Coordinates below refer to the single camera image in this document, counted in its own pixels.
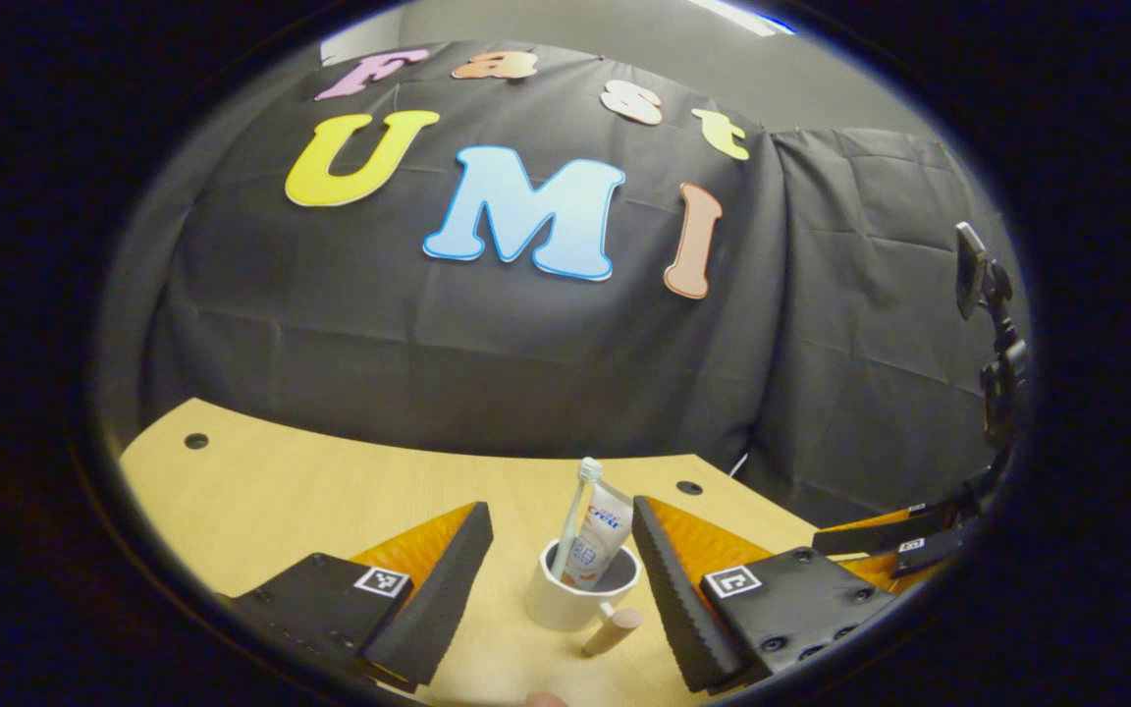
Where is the wooden desktop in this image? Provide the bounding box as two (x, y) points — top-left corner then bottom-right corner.
(119, 398), (920, 707)

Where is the black backdrop cloth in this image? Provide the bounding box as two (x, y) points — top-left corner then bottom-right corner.
(99, 39), (1028, 526)

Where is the ceiling light panel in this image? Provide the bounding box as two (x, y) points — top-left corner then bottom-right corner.
(688, 0), (797, 37)

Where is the white cup with wooden handle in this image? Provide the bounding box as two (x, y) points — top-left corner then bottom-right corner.
(526, 538), (644, 658)

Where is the white toothbrush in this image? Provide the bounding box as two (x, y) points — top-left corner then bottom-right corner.
(551, 458), (604, 580)

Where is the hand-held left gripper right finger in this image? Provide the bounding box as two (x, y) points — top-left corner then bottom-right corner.
(630, 495), (897, 695)

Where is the white toothpaste tube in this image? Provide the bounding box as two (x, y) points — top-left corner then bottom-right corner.
(562, 479), (634, 590)

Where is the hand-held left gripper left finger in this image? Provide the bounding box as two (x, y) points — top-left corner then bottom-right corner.
(230, 501), (495, 693)

